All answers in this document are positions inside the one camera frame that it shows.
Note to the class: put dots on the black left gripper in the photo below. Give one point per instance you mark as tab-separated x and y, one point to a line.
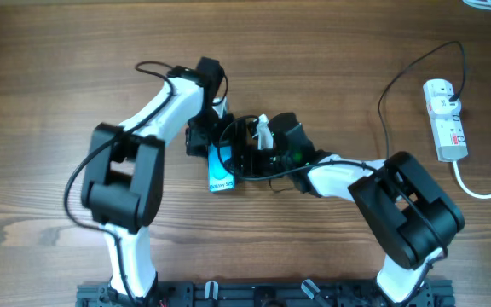
193	140

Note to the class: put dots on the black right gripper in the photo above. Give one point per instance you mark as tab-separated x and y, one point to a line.
250	153

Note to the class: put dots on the cyan screen smartphone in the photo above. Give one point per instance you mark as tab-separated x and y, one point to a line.
219	178

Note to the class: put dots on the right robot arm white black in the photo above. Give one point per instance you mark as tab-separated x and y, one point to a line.
409	214

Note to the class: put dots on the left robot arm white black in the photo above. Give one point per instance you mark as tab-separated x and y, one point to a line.
125	169

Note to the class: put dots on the white charger plug adapter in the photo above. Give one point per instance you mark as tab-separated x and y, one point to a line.
441	106

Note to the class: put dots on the white power strip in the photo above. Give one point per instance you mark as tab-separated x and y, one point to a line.
448	133

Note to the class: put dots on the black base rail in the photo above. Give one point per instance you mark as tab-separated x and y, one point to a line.
271	294

